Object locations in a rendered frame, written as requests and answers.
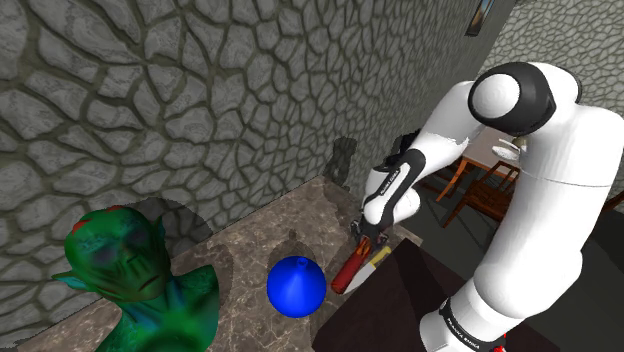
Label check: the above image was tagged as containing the wooden dining table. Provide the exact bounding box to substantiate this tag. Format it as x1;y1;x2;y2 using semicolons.
435;125;524;204

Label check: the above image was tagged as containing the yellow-handled white knife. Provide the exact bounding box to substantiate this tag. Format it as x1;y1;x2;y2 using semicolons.
342;245;393;295

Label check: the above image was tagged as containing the blue round vase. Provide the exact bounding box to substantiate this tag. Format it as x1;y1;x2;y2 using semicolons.
265;255;328;319

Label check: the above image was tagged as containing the framed wall picture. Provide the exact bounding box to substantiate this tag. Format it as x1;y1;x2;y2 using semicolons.
464;0;497;38

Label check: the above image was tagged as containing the wooden chair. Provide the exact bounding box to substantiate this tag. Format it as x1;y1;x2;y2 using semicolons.
441;160;521;229

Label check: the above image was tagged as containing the dark robot stand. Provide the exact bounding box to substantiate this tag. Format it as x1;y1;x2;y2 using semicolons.
311;238;562;352

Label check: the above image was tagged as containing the green goblin bust figure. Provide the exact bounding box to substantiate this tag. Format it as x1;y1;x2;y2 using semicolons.
50;204;221;352

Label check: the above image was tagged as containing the red cylindrical bottle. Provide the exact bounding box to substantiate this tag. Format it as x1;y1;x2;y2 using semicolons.
330;238;374;295

